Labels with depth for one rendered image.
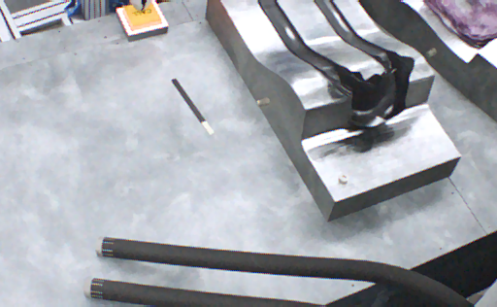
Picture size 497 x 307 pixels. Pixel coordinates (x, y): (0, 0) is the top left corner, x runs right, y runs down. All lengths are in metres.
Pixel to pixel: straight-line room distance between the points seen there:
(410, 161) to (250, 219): 0.28
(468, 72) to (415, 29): 0.14
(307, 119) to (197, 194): 0.21
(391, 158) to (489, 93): 0.30
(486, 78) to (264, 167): 0.47
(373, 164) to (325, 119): 0.11
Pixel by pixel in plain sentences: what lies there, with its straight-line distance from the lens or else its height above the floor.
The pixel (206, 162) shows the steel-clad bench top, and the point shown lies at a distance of 1.21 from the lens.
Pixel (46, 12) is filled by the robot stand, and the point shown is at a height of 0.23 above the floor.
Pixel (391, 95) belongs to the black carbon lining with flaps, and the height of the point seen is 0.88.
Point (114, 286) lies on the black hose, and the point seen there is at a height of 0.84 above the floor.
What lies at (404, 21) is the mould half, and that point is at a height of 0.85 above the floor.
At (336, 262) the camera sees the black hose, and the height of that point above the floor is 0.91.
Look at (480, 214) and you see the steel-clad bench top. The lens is 1.28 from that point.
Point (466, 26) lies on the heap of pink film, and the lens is 1.47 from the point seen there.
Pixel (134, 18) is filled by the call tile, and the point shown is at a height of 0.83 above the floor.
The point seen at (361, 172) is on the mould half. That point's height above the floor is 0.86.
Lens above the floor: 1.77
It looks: 52 degrees down
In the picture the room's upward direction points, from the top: 12 degrees clockwise
